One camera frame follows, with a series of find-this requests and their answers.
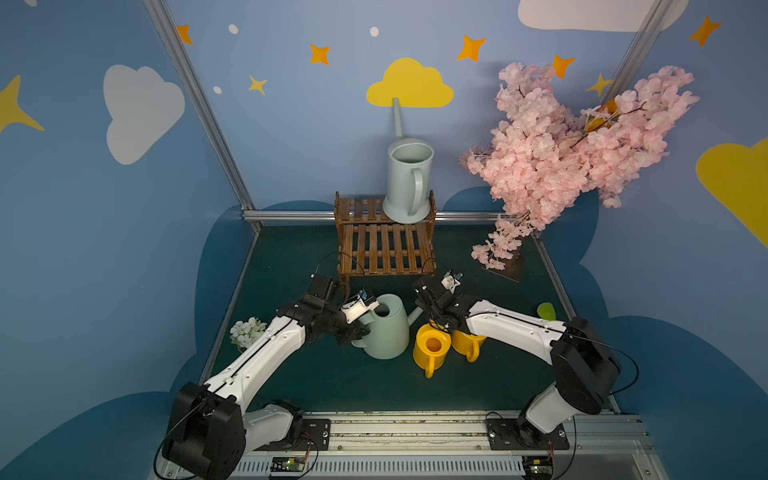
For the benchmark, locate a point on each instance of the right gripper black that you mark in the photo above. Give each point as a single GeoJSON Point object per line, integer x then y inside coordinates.
{"type": "Point", "coordinates": [432, 305]}

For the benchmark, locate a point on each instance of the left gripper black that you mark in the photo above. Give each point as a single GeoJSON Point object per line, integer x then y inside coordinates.
{"type": "Point", "coordinates": [349, 327]}

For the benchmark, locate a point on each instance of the yellow watering can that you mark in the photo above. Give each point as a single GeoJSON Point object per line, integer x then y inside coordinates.
{"type": "Point", "coordinates": [468, 345]}
{"type": "Point", "coordinates": [430, 349]}

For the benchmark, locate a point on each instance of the mint green watering can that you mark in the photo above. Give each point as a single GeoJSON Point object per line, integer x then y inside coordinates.
{"type": "Point", "coordinates": [389, 328]}

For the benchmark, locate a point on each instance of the brown wooden slatted shelf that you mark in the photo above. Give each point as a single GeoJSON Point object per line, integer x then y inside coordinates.
{"type": "Point", "coordinates": [372, 244]}

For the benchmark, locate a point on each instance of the large pale blue watering can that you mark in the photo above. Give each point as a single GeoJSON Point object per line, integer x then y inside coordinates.
{"type": "Point", "coordinates": [409, 166]}

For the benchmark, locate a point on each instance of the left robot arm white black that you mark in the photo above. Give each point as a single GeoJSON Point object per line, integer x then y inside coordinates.
{"type": "Point", "coordinates": [210, 429]}

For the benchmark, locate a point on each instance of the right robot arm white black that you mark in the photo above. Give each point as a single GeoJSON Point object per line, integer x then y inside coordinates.
{"type": "Point", "coordinates": [585, 367]}

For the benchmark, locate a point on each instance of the white flower potted plant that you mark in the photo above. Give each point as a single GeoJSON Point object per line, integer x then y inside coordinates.
{"type": "Point", "coordinates": [243, 334]}

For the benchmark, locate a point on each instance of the green round object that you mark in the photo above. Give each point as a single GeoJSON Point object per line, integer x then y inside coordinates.
{"type": "Point", "coordinates": [546, 311]}

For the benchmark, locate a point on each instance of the left circuit board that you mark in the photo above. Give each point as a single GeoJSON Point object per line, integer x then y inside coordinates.
{"type": "Point", "coordinates": [287, 466]}

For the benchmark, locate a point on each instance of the circuit board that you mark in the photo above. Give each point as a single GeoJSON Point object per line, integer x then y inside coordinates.
{"type": "Point", "coordinates": [287, 466]}
{"type": "Point", "coordinates": [537, 467]}

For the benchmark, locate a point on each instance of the right circuit board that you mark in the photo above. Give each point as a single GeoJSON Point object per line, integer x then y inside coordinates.
{"type": "Point", "coordinates": [537, 467]}

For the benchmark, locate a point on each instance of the pink cherry blossom tree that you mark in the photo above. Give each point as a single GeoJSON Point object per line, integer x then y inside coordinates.
{"type": "Point", "coordinates": [543, 156]}

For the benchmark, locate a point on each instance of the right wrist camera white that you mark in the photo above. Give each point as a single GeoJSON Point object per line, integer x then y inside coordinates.
{"type": "Point", "coordinates": [451, 280]}

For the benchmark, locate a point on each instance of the aluminium back rail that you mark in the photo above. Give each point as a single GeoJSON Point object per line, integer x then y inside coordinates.
{"type": "Point", "coordinates": [255, 216]}

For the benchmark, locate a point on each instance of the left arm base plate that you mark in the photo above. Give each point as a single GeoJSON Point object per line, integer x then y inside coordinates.
{"type": "Point", "coordinates": [307, 432]}

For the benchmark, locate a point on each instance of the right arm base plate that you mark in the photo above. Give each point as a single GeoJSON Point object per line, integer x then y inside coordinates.
{"type": "Point", "coordinates": [509, 434]}

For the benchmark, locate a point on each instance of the aluminium front rail frame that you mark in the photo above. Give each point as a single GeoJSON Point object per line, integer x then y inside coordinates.
{"type": "Point", "coordinates": [454, 445]}

